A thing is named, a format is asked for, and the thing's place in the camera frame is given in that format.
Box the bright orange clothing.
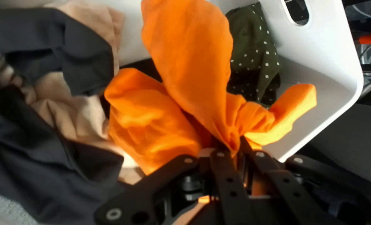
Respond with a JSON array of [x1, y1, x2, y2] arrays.
[[104, 0, 319, 176]]

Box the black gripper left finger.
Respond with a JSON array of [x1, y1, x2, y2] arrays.
[[94, 149, 253, 225]]

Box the white plastic laundry basket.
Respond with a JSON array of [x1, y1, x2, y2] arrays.
[[109, 0, 365, 164]]

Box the peach beige clothing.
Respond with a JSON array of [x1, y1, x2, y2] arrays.
[[0, 0, 145, 185]]

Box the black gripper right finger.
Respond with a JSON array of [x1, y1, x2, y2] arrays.
[[239, 139, 371, 225]]

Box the light grey clothing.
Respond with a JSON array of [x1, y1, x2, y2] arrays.
[[0, 189, 39, 225]]

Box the dark grey clothing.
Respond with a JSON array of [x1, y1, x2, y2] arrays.
[[0, 6, 115, 98], [0, 86, 126, 225]]

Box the green polka dot clothing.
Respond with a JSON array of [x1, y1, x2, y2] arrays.
[[225, 1, 283, 105]]

